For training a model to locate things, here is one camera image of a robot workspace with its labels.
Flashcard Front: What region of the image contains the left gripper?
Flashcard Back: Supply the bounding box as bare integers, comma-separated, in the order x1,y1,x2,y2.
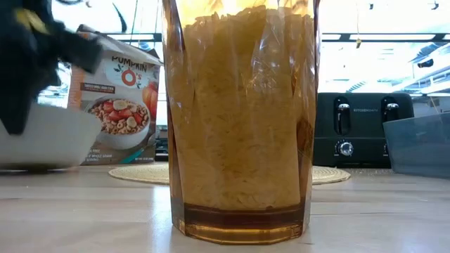
0,0,103,136

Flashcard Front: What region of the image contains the grey-white ceramic bowl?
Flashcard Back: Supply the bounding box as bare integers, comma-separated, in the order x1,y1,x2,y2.
0,101,103,171

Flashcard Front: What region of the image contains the Pumpkin O's cereal box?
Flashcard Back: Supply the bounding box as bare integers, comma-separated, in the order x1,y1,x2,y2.
67,24,163,166

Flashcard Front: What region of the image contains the amber faceted plastic cup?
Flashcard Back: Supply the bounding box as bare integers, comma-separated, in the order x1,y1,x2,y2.
161,0,321,246

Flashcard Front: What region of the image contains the round woven straw placemat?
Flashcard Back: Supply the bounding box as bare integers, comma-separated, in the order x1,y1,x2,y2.
108,163,352,186

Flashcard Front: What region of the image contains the yellow grainy cup filling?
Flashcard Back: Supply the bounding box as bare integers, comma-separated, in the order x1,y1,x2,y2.
175,5,310,212

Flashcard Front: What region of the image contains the black ceiling light beam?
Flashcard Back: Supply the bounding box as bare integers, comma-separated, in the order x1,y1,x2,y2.
105,32,450,43

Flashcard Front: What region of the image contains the black four-slot toaster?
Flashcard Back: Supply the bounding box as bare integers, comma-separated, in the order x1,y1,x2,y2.
311,92,415,169

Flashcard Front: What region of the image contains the grey translucent plastic bin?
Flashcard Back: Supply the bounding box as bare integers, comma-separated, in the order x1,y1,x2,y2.
382,112,450,179

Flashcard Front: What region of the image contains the yellow hanging cable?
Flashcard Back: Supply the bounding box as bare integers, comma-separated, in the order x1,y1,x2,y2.
354,0,363,49

